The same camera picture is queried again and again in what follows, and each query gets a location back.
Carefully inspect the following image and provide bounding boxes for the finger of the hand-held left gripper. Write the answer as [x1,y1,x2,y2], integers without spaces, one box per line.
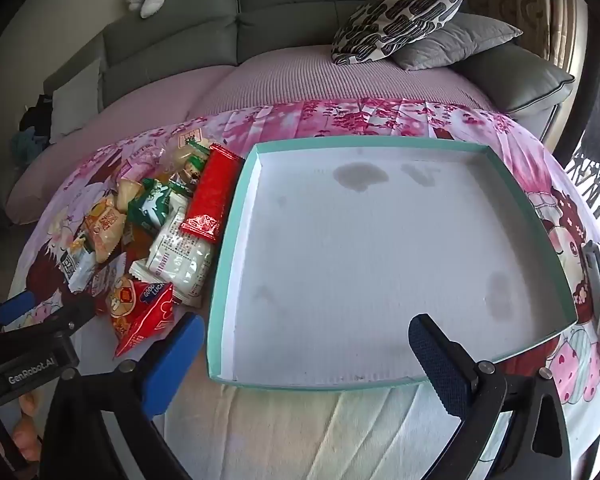
[2,298,99,334]
[0,289,37,328]

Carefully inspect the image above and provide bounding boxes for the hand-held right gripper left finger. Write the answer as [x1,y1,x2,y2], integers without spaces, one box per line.
[39,312,206,480]

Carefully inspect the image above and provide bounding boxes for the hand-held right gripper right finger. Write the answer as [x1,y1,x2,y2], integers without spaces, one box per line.
[408,314,574,480]

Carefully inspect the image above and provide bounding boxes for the red cartoon snack packet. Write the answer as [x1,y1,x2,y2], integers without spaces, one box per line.
[105,280,176,358]

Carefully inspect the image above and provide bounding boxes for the beige egg roll packet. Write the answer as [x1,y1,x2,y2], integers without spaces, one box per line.
[82,195,129,263]

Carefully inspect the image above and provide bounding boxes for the large white snack packet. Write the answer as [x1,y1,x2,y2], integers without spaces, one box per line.
[129,199,217,309]

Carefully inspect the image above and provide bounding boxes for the shallow teal cardboard box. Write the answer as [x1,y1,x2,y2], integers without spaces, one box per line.
[206,137,578,392]

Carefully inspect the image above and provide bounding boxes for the green and white snack packet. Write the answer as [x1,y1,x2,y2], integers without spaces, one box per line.
[126,178,188,238]

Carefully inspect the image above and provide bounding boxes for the long red biscuit packet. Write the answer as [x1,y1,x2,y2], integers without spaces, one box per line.
[180,143,246,245]

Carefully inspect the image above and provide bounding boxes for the person's left hand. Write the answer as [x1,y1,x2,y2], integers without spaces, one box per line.
[11,389,48,463]

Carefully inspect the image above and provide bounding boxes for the white packet with black print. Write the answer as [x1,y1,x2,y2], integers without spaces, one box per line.
[64,236,103,295]

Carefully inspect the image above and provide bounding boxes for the yellow pudding cup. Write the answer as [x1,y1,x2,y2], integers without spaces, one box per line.
[114,180,146,212]

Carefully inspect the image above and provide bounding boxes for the teal cloth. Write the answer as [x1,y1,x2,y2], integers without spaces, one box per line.
[11,127,48,161]

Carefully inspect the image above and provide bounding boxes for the pink and purple snack packet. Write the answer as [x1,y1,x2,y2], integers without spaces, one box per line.
[122,145,168,181]

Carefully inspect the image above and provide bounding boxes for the black clothing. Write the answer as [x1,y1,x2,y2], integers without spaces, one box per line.
[20,94,56,136]

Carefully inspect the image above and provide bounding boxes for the black metal rack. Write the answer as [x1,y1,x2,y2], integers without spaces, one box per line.
[565,150,600,216]

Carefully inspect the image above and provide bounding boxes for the pink printed blanket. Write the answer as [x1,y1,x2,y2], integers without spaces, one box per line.
[7,99,600,480]

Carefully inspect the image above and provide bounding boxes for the pink sofa cushions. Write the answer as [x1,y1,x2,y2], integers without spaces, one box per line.
[5,42,496,226]

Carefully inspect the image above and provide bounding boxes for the grey quilted pillow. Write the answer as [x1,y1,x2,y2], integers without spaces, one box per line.
[390,12,523,72]

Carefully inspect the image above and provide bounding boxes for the black and white patterned pillow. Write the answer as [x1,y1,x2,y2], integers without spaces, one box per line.
[331,0,468,66]

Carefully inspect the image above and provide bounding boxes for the black window frame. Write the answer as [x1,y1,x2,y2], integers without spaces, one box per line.
[555,25,600,161]

